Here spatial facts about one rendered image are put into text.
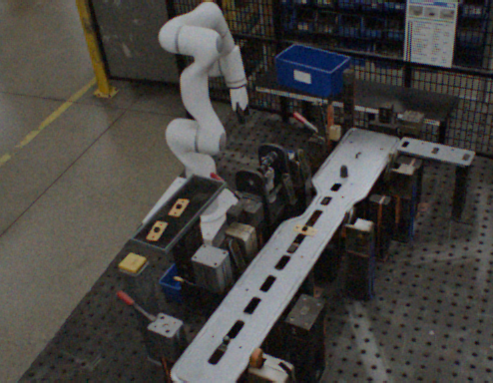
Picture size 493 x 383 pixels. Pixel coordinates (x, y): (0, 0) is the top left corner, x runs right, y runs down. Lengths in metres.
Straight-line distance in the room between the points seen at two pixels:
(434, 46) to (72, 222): 2.41
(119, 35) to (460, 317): 3.51
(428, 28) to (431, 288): 1.07
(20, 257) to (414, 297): 2.43
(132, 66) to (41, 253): 1.82
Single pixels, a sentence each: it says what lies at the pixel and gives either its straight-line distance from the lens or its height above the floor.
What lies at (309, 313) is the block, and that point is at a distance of 1.92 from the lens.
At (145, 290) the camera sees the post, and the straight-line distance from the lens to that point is 2.02.
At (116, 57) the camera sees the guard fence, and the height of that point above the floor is 0.35.
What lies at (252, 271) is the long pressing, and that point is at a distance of 2.09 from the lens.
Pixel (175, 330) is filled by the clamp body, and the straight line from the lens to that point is 1.89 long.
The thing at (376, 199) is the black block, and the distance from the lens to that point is 2.36.
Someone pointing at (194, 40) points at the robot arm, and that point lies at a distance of 2.25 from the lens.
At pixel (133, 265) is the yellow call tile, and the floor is 1.16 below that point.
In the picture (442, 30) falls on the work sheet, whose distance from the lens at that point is 2.81.
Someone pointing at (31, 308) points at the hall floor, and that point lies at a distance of 3.67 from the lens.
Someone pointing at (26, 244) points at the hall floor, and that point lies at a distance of 4.09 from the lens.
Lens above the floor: 2.48
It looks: 39 degrees down
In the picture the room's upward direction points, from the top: 7 degrees counter-clockwise
